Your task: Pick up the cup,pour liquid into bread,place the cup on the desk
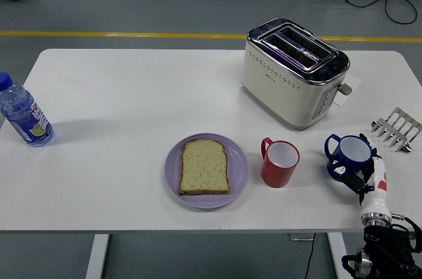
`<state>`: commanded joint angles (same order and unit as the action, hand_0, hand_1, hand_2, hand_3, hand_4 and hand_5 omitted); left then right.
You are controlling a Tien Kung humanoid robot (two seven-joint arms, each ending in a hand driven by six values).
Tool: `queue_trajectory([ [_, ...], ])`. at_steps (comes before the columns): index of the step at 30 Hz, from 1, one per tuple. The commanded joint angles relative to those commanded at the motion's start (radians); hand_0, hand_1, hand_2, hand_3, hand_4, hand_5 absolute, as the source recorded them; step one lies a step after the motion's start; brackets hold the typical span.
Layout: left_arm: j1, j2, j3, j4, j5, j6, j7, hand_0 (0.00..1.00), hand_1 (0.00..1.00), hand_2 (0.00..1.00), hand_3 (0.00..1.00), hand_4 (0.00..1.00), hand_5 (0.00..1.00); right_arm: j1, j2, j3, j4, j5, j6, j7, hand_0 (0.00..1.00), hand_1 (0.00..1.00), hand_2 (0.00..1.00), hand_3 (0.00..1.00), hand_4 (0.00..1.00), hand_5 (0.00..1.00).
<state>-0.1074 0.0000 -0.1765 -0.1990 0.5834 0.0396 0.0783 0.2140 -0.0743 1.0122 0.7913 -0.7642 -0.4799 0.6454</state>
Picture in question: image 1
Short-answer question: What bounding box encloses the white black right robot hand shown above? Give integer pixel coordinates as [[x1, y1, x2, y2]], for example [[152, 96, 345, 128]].
[[325, 133, 392, 217]]

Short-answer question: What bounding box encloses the blue cup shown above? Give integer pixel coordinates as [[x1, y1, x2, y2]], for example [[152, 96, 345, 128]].
[[324, 133, 373, 183]]

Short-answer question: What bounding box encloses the red cup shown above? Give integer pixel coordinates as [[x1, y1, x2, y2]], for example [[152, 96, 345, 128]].
[[260, 137, 301, 189]]

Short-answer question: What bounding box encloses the bread slice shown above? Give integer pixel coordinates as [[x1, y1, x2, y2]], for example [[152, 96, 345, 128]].
[[178, 139, 231, 196]]

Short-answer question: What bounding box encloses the white table leg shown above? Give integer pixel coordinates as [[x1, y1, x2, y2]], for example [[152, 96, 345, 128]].
[[84, 234, 110, 279], [326, 232, 354, 279]]

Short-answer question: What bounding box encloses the silver toast rack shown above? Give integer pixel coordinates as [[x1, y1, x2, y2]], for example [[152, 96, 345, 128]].
[[371, 106, 422, 153]]

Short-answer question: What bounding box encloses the cream chrome toaster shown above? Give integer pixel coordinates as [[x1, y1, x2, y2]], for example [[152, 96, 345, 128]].
[[240, 18, 353, 131]]

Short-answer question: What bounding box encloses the purple plate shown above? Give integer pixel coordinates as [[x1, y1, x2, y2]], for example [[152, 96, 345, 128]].
[[164, 132, 250, 210]]

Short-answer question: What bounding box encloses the clear blue-capped water bottle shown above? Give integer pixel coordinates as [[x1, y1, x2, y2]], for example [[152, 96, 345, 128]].
[[0, 72, 55, 147]]

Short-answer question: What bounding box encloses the grey table bracket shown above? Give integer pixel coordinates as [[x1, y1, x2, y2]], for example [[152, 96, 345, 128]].
[[288, 232, 316, 242]]

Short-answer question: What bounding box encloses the black cable under table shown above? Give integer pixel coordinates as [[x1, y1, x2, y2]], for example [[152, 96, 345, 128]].
[[303, 232, 317, 279]]

